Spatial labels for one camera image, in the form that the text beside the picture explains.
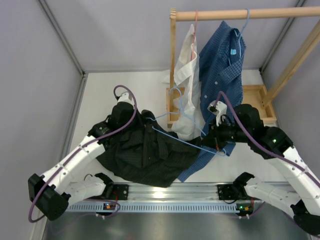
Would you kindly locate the white shirt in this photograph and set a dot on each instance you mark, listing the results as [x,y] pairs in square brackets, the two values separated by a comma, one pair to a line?
[186,75]

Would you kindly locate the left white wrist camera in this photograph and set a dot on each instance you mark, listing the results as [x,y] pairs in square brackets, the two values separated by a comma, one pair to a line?
[125,97]

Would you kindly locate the right aluminium frame post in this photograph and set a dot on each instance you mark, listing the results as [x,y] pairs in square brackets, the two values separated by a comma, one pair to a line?
[277,43]

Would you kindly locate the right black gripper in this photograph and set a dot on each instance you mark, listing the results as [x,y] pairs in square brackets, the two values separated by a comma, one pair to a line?
[214,134]

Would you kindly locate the left aluminium frame post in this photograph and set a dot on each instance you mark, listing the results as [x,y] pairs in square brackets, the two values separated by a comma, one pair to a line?
[60,34]

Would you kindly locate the blue hanger holding shirt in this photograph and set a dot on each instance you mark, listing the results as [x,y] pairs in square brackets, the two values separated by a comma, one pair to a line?
[240,38]

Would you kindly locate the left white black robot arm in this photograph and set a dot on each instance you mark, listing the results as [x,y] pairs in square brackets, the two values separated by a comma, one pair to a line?
[54,191]

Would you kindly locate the wooden clothes rack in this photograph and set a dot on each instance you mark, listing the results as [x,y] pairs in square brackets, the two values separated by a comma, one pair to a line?
[256,95]

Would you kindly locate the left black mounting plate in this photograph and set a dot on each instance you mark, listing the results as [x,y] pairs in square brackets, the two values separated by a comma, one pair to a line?
[119,192]

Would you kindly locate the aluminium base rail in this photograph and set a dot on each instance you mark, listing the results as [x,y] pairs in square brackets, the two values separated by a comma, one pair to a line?
[178,192]

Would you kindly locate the black pinstripe shirt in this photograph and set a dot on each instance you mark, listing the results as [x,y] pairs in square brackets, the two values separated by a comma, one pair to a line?
[145,153]

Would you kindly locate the pink wire hanger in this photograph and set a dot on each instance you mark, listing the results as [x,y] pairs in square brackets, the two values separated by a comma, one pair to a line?
[194,36]

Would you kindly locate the blue checked shirt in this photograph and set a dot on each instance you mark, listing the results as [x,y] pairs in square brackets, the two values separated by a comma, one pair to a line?
[215,73]

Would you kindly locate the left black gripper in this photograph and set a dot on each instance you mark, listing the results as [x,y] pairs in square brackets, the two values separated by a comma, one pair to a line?
[133,110]

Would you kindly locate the grey slotted cable duct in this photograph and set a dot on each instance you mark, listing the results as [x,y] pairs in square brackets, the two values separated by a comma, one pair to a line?
[157,207]

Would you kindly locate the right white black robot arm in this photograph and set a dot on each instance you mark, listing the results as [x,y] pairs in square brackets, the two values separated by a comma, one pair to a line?
[274,146]

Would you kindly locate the aluminium frame post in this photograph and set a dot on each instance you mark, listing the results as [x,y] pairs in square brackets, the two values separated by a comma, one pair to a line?
[277,43]
[60,34]

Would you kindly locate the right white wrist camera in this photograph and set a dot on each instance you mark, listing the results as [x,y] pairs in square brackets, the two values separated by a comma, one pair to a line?
[218,108]

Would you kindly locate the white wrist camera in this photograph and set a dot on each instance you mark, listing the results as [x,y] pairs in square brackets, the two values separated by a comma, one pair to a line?
[218,108]
[125,97]

